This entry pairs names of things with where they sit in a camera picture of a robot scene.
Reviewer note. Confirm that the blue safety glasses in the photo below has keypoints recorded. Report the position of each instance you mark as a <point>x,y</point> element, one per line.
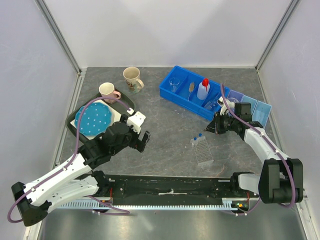
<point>212,103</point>

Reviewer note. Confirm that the tan bristle tube brush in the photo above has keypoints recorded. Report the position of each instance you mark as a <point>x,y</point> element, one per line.
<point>191,89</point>

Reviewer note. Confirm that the purple small bin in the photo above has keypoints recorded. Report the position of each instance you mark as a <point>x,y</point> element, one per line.
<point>235,96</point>

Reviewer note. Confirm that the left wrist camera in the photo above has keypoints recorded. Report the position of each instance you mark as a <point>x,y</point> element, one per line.
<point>135,120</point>

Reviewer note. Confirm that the blue divided storage bin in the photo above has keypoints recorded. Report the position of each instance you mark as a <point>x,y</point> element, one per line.
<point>180,97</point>

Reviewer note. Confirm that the white red wash bottle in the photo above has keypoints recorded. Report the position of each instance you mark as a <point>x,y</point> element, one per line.
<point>203,89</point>

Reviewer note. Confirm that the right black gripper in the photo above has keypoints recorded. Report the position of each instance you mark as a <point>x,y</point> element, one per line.
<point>215,126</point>

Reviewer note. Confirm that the slotted cable duct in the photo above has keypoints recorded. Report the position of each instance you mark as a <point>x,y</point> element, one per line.
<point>89,204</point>

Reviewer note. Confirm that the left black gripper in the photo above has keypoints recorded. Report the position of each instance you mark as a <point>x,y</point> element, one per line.
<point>138,144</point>

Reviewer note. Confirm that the clear well plate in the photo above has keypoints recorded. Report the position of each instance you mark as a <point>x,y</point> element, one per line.
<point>203,153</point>

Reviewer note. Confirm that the glass flask white stopper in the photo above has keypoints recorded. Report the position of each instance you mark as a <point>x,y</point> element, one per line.
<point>230,106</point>

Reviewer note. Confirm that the dark green tray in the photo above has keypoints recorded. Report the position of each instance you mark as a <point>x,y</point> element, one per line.
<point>117,109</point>

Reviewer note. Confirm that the light blue bin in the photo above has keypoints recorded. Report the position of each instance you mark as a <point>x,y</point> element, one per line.
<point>261,113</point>
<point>252,101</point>

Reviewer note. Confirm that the clear glass beaker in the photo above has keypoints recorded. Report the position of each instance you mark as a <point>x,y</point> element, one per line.
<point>174,84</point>

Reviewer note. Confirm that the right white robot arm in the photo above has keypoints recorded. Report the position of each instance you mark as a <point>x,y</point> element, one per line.
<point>281,179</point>

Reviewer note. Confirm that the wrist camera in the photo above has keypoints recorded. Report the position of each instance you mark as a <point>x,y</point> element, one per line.
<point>222,104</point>
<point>135,120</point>

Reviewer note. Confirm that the beige floral mug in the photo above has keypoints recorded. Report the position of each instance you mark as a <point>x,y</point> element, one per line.
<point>132,76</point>

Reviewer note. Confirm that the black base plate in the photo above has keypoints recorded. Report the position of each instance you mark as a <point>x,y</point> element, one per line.
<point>124,186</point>

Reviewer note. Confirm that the blue polka dot plate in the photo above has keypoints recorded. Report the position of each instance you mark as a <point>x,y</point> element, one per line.
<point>95,119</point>

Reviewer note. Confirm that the light blue middle bin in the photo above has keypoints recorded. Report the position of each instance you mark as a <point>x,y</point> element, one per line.
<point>252,101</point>

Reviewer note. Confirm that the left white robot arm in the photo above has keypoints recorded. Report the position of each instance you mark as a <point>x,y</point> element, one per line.
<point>76,177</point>

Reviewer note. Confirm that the pink cream mug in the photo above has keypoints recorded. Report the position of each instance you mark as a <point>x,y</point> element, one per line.
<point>107,89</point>

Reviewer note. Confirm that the light blue outer bin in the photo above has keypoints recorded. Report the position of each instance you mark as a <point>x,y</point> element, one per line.
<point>261,113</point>

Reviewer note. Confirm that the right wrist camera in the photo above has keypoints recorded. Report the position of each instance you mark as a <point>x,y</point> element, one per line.
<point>222,104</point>

